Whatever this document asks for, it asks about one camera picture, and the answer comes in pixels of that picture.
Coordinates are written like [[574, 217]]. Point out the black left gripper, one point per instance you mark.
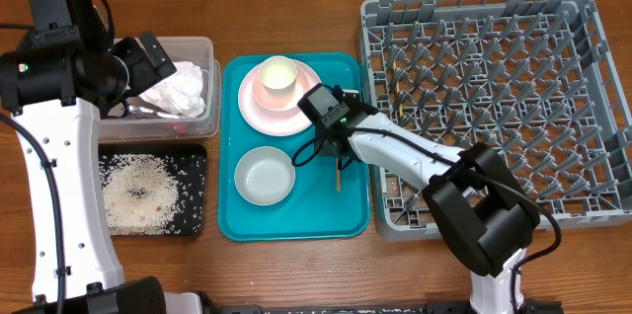
[[147, 73]]

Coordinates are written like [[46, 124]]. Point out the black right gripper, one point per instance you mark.
[[323, 140]]

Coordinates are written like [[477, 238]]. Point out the wooden chopstick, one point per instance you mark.
[[396, 80], [338, 174]]

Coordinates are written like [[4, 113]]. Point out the white tissue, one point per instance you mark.
[[180, 93]]

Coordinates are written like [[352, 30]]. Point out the red snack wrapper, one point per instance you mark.
[[150, 120]]

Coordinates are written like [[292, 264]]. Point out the grey bowl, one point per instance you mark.
[[264, 176]]

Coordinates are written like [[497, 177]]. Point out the cooked white rice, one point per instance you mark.
[[140, 195]]

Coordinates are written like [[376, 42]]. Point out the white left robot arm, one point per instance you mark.
[[55, 90]]

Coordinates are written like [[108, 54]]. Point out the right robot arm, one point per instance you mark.
[[479, 208]]

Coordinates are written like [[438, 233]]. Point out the grey dishwasher rack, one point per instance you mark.
[[534, 79]]

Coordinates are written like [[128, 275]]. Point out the clear plastic bin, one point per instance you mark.
[[199, 51]]

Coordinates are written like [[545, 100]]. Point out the large pink plate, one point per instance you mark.
[[275, 123]]

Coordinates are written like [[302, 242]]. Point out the small pink plate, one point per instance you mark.
[[279, 103]]

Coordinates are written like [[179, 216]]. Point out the cream cup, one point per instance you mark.
[[278, 75]]

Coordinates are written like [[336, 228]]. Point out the teal plastic tray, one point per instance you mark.
[[313, 208]]

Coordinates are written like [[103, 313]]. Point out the black tray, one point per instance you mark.
[[192, 190]]

